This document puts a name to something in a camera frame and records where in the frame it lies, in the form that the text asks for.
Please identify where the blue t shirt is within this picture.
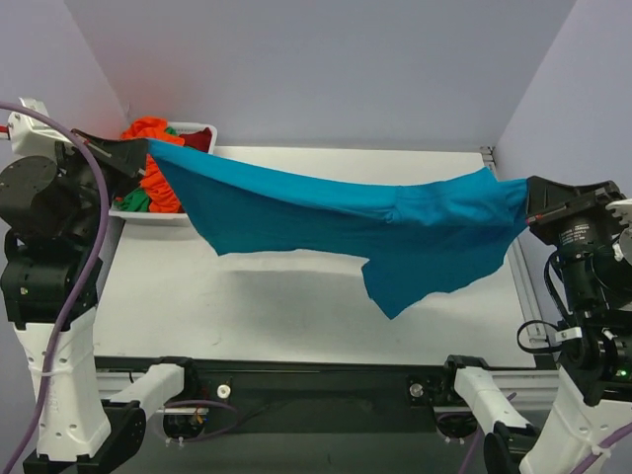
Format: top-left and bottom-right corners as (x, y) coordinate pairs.
(149, 140), (528, 318)

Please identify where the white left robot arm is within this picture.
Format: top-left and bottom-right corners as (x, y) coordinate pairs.
(1, 132), (200, 473)

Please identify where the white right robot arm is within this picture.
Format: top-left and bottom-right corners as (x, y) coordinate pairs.
(437, 177), (631, 473)

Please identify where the green t shirt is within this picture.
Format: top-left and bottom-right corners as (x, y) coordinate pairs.
(112, 125), (187, 213)

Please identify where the orange t shirt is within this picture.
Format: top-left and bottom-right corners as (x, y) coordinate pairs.
(119, 115), (188, 214)

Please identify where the dark red t shirt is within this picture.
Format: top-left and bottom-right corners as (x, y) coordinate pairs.
(179, 127), (213, 153)

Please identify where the white plastic basket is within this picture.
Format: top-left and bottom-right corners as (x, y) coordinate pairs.
(111, 117), (218, 223)

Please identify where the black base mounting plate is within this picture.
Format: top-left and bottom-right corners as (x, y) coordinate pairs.
(158, 360), (475, 442)

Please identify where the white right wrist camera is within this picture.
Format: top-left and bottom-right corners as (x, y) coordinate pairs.
(606, 198), (632, 265)

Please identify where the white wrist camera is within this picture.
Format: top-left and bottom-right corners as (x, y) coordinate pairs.
(8, 112), (68, 158)
(606, 198), (632, 265)

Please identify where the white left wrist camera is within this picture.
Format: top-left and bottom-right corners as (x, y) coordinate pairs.
(8, 112), (68, 158)

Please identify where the aluminium frame rail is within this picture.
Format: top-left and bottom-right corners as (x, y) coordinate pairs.
(479, 146), (558, 371)

